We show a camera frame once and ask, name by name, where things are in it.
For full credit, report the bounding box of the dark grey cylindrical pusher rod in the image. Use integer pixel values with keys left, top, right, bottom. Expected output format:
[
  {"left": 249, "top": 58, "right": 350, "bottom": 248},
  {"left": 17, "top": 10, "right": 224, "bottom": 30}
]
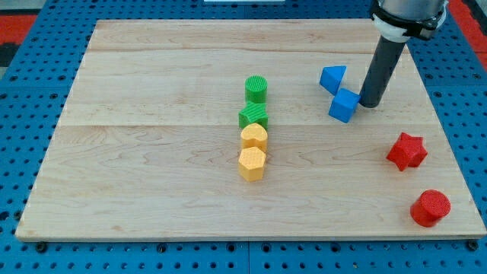
[{"left": 359, "top": 37, "right": 406, "bottom": 108}]

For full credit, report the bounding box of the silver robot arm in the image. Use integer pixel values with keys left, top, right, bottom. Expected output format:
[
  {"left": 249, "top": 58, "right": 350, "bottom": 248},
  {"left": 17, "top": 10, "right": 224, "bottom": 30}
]
[{"left": 359, "top": 0, "right": 448, "bottom": 108}]

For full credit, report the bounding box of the blue cube block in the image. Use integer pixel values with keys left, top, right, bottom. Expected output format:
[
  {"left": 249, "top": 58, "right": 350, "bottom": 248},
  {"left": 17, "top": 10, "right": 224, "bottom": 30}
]
[{"left": 328, "top": 88, "right": 361, "bottom": 123}]

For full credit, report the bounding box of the red star block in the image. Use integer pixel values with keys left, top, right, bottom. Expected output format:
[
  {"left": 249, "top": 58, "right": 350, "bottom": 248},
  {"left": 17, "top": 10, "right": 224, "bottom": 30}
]
[{"left": 386, "top": 132, "right": 428, "bottom": 171}]

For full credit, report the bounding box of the green star block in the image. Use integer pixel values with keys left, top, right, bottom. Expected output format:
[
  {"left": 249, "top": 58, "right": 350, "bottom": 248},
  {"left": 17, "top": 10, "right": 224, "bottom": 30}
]
[{"left": 238, "top": 101, "right": 269, "bottom": 129}]

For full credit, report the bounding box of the blue triangle block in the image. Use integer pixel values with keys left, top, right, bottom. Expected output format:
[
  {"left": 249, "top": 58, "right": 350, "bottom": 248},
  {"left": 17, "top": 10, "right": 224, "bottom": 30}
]
[{"left": 319, "top": 65, "right": 347, "bottom": 95}]

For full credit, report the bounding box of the green cylinder block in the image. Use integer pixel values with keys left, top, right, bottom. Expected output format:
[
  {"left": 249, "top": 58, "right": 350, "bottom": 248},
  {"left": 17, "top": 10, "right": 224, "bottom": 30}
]
[{"left": 244, "top": 75, "right": 268, "bottom": 104}]

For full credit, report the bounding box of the yellow heart block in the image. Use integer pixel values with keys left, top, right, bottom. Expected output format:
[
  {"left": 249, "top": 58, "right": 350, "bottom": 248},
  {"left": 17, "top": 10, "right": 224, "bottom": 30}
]
[{"left": 240, "top": 123, "right": 268, "bottom": 152}]

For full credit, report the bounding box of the red cylinder block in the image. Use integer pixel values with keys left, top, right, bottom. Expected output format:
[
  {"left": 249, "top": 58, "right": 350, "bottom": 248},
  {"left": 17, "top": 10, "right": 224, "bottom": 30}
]
[{"left": 409, "top": 190, "right": 451, "bottom": 228}]

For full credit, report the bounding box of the yellow hexagon block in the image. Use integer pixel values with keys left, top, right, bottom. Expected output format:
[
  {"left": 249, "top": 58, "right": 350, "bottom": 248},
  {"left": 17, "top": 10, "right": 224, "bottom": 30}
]
[{"left": 238, "top": 147, "right": 266, "bottom": 182}]

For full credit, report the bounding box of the light wooden board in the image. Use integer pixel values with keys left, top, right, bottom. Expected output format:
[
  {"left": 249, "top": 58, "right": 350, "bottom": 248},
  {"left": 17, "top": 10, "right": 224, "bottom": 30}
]
[{"left": 15, "top": 19, "right": 486, "bottom": 242}]

